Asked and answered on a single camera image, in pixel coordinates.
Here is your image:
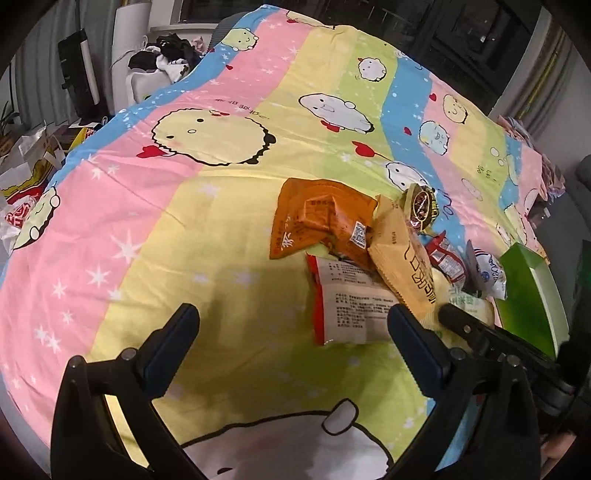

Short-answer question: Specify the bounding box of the yellow green snack packet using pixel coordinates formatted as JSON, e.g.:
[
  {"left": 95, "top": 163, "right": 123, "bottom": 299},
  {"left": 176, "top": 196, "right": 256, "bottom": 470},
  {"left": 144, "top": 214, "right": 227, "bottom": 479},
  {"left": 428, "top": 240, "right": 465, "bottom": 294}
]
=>
[{"left": 432, "top": 268, "right": 495, "bottom": 326}]

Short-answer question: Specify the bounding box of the blue white snack packet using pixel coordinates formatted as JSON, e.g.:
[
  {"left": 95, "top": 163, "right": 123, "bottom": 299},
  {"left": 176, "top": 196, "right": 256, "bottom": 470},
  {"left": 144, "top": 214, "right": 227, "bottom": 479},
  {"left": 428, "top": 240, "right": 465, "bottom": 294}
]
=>
[{"left": 467, "top": 240, "right": 507, "bottom": 300}]

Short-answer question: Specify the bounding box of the small red white sachet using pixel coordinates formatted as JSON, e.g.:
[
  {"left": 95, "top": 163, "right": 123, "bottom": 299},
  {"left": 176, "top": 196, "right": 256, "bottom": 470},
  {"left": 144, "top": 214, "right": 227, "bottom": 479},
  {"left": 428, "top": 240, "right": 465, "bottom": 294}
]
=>
[{"left": 426, "top": 231, "right": 467, "bottom": 289}]

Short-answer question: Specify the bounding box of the red white snack packet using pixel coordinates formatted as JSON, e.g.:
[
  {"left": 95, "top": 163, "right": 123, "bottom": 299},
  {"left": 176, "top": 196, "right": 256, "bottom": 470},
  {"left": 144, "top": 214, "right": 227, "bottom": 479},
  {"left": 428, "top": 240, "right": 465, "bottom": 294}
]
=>
[{"left": 307, "top": 255, "right": 399, "bottom": 345}]

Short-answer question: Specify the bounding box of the tan paper snack packet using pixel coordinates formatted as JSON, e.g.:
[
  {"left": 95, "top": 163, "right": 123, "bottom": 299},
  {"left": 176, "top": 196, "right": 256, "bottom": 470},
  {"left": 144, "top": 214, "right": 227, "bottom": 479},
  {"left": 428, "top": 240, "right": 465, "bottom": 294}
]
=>
[{"left": 368, "top": 195, "right": 437, "bottom": 320}]

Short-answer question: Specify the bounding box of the orange snack packet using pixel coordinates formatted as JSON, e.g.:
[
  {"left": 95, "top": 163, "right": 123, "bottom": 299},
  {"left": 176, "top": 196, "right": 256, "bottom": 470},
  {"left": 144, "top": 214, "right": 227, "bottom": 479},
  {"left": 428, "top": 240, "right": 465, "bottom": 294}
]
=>
[{"left": 270, "top": 178, "right": 378, "bottom": 271}]

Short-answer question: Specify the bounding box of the green white storage box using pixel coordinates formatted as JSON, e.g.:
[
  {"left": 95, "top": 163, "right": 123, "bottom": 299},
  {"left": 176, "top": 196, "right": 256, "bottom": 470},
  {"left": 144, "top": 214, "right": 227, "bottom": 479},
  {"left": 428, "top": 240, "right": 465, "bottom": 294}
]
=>
[{"left": 495, "top": 243, "right": 569, "bottom": 360}]

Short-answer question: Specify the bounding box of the gold wrapped snack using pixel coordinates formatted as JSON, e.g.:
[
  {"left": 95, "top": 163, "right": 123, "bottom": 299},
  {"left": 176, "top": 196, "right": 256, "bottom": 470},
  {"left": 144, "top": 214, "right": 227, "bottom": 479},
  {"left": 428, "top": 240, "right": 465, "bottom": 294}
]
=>
[{"left": 401, "top": 183, "right": 440, "bottom": 233}]

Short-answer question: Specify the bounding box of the colourful cartoon bedsheet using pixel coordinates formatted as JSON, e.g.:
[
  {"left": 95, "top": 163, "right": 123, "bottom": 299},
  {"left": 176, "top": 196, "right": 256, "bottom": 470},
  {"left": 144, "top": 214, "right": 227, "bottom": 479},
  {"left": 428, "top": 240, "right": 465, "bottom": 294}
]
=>
[{"left": 1, "top": 5, "right": 552, "bottom": 479}]

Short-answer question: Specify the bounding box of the plastic bags pile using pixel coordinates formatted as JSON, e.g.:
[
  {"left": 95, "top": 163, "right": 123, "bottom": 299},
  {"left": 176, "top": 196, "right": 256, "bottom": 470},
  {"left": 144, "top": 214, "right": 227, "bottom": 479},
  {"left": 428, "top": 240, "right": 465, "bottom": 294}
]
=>
[{"left": 1, "top": 122, "right": 101, "bottom": 257}]

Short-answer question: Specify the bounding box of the pile of dark clothes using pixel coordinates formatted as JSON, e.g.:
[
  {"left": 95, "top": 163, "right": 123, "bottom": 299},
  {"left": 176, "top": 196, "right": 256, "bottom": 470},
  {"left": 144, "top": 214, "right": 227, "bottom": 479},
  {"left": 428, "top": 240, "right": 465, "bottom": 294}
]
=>
[{"left": 128, "top": 33, "right": 206, "bottom": 83}]

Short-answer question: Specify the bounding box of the white appliance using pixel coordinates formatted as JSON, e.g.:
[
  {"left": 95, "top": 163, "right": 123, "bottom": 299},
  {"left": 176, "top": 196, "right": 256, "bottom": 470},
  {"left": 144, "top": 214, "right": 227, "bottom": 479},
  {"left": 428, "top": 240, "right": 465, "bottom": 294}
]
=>
[{"left": 110, "top": 1, "right": 171, "bottom": 113}]

